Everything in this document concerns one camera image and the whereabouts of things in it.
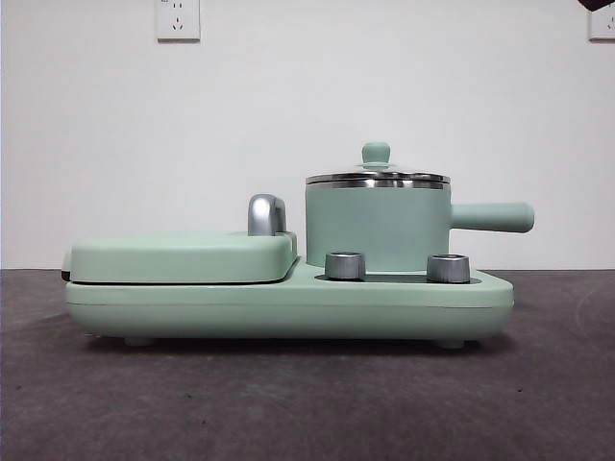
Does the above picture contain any glass lid with green knob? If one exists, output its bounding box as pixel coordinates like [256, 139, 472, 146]
[305, 140, 452, 187]

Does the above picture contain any mint green hinged griddle lid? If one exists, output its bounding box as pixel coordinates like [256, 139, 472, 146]
[60, 229, 299, 283]

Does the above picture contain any silver control knob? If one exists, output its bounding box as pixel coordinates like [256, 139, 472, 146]
[324, 250, 366, 280]
[426, 253, 471, 283]

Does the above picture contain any mint green breakfast machine base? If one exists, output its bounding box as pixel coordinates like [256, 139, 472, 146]
[64, 254, 515, 350]

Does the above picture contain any white wall socket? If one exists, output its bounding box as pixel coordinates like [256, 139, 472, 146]
[588, 4, 615, 42]
[156, 0, 202, 43]

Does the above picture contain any mint green pot with handle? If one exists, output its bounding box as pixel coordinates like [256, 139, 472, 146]
[304, 180, 535, 273]

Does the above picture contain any chrome griddle lid handle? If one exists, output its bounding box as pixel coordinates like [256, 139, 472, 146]
[246, 192, 288, 236]

